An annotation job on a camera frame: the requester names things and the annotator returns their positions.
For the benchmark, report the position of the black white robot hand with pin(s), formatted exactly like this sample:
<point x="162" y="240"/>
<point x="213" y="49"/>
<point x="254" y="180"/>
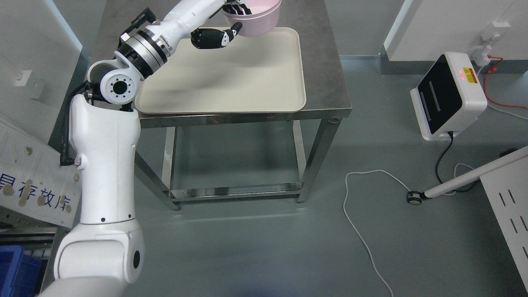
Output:
<point x="211" y="38"/>

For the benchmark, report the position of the pink bowl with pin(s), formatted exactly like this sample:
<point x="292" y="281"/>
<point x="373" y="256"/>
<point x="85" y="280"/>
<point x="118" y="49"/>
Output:
<point x="257" y="16"/>

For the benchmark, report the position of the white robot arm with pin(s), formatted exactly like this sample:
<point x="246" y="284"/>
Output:
<point x="105" y="251"/>

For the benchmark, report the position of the beige plastic tray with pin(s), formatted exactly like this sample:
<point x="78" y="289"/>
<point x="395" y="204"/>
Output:
<point x="259" y="74"/>

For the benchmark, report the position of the stainless steel table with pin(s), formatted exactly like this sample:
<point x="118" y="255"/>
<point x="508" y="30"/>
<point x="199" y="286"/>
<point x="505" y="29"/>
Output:
<point x="327" y="99"/>

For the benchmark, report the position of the white sign with blue text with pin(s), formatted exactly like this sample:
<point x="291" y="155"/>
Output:
<point x="32" y="181"/>

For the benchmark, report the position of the white black box device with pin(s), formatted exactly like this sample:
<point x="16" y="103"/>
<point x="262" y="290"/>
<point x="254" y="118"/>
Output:
<point x="449" y="98"/>

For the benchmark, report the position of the white stand leg with caster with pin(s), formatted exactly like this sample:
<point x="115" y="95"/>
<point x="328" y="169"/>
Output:
<point x="416" y="197"/>

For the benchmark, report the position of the blue bin lower left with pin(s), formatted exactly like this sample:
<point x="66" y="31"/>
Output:
<point x="18" y="272"/>

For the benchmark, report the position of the white perforated panel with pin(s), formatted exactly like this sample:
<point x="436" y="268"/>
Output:
<point x="507" y="191"/>

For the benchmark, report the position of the white wall switch box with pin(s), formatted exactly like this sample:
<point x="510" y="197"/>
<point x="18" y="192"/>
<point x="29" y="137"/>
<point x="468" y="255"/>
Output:
<point x="29" y="85"/>

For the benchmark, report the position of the white wall socket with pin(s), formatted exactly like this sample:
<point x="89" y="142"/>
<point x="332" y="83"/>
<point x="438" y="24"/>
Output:
<point x="493" y="32"/>

